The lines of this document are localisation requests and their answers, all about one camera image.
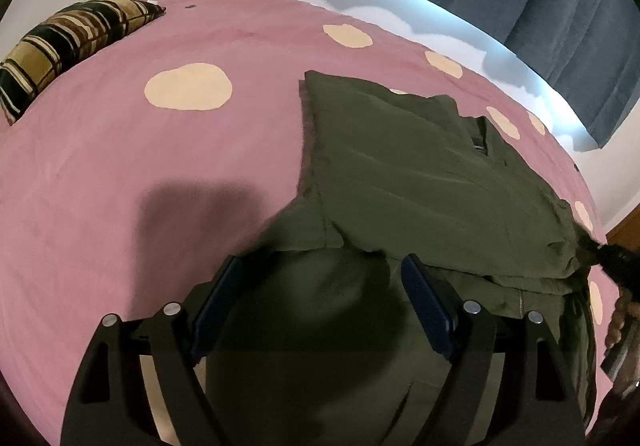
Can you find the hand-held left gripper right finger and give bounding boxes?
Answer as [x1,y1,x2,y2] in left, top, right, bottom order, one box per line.
[400,253,587,446]

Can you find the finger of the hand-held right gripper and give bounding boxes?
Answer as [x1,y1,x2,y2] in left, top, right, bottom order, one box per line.
[582,236,640,288]

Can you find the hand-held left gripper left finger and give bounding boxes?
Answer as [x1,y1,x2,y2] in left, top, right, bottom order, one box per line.
[60,253,246,446]

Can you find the olive green pants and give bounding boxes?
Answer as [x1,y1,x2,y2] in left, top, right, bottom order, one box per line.
[205,70,599,446]

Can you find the person's right forearm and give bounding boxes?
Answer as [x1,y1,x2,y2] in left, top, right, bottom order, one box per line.
[587,376,640,446]

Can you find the person's right hand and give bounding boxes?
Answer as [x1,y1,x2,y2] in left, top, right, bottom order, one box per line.
[605,285,640,352]

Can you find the brown wooden furniture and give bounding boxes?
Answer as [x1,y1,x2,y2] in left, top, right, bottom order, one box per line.
[602,210,640,249]

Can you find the pink bedsheet with cream dots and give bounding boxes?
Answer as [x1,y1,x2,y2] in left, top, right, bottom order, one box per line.
[0,0,609,446]

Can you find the plaid brown and black pillow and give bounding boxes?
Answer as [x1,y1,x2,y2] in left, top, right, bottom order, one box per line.
[0,0,167,127]

